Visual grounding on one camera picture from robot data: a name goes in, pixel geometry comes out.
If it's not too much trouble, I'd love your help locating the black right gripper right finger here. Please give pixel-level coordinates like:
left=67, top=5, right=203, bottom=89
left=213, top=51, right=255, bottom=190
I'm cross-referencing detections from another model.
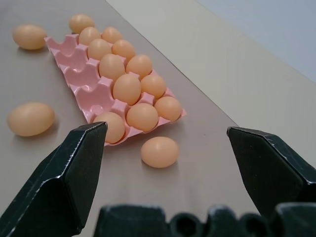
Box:
left=227, top=126, right=316, bottom=216

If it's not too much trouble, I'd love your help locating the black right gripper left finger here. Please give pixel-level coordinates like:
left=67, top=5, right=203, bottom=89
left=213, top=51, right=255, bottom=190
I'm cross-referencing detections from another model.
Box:
left=0, top=121, right=109, bottom=237

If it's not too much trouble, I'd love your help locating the brown egg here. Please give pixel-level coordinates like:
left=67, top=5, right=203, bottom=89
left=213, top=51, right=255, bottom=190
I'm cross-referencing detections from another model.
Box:
left=140, top=74, right=167, bottom=100
left=154, top=96, right=182, bottom=122
left=99, top=53, right=126, bottom=81
left=141, top=136, right=180, bottom=169
left=113, top=74, right=142, bottom=106
left=7, top=102, right=55, bottom=137
left=126, top=103, right=159, bottom=132
left=93, top=112, right=126, bottom=145
left=69, top=13, right=96, bottom=35
left=101, top=26, right=123, bottom=44
left=125, top=54, right=153, bottom=80
left=112, top=39, right=136, bottom=62
left=79, top=26, right=101, bottom=46
left=87, top=38, right=113, bottom=61
left=12, top=24, right=47, bottom=50

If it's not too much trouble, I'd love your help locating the pink egg tray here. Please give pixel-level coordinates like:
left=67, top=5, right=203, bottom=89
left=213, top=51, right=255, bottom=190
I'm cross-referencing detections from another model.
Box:
left=43, top=31, right=188, bottom=147

